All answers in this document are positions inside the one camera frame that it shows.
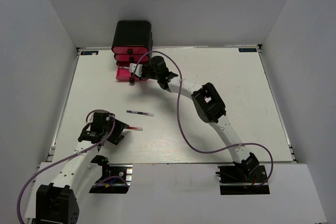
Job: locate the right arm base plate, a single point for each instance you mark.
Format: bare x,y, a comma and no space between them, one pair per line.
231,182

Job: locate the left blue table label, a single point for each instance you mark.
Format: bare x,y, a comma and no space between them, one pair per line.
89,53

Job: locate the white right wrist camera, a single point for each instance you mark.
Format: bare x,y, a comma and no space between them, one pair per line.
136,69

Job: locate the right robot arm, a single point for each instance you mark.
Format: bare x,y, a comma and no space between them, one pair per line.
210,108

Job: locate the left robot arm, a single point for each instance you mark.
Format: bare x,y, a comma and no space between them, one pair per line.
85,170

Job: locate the red pen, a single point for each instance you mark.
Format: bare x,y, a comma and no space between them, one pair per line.
134,128

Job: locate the black drawer cabinet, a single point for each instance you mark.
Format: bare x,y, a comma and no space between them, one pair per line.
135,35

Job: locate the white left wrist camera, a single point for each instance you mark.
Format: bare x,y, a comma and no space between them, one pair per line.
89,118

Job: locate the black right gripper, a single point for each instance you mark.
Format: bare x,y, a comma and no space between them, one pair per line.
145,66

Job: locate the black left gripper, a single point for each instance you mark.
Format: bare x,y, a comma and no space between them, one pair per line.
119,127

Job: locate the blue table label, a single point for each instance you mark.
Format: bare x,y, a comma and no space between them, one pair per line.
247,50
89,53

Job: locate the right blue table label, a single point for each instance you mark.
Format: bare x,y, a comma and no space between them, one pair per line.
247,50

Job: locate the pink middle drawer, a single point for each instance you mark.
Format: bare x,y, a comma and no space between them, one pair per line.
127,58

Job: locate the pink top drawer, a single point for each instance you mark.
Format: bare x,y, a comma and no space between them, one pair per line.
129,50

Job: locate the purple pen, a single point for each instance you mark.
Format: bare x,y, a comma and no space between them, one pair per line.
140,113

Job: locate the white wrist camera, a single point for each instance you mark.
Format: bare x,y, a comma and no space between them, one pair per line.
136,69
89,118

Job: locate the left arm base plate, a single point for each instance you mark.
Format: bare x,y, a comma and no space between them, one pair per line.
115,179

